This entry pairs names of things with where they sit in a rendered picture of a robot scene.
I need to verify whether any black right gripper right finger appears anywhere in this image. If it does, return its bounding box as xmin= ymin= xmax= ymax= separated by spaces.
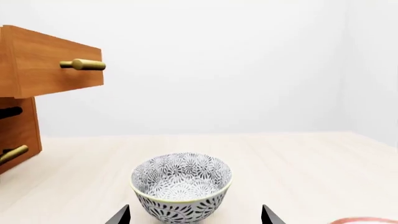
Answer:
xmin=261 ymin=203 xmax=289 ymax=224

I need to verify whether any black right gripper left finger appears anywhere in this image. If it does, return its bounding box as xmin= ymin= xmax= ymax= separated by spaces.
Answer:
xmin=104 ymin=203 xmax=131 ymax=224

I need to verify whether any wooden cabinet body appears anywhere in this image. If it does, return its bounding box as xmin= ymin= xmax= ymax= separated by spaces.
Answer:
xmin=0 ymin=96 xmax=44 ymax=175

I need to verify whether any open wooden drawer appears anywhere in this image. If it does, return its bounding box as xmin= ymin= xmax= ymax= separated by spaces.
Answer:
xmin=0 ymin=24 xmax=104 ymax=99

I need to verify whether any black white patterned bowl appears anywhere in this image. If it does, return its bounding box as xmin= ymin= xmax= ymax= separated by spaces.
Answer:
xmin=130 ymin=152 xmax=233 ymax=224

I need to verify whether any white plate with red rim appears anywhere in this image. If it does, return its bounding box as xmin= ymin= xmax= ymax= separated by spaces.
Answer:
xmin=327 ymin=216 xmax=398 ymax=224

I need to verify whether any brass drawer handle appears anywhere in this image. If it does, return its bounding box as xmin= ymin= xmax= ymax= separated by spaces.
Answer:
xmin=0 ymin=144 xmax=29 ymax=166
xmin=59 ymin=58 xmax=106 ymax=71

